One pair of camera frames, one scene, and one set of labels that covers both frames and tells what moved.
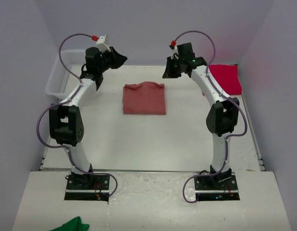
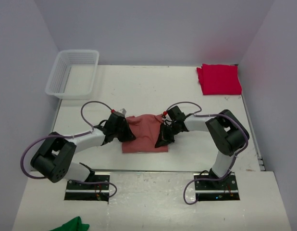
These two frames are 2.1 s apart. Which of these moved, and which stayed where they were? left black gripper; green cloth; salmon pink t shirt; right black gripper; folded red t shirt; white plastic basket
Moved: left black gripper; right black gripper; salmon pink t shirt
Stayed: white plastic basket; folded red t shirt; green cloth
